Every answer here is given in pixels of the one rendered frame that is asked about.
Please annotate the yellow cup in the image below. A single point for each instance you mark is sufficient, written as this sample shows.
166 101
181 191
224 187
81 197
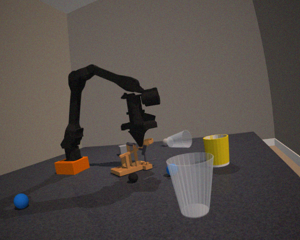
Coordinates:
218 146

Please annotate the clear plastic cup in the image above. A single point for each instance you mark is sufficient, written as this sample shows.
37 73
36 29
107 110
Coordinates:
182 139
191 176

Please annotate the black ball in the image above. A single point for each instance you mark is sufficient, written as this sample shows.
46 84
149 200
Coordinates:
133 177

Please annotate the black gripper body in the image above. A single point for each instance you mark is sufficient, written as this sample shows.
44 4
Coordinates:
136 121

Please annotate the white ball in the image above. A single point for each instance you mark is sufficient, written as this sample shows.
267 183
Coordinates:
164 142

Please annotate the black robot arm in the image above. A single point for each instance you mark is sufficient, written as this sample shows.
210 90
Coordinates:
77 80

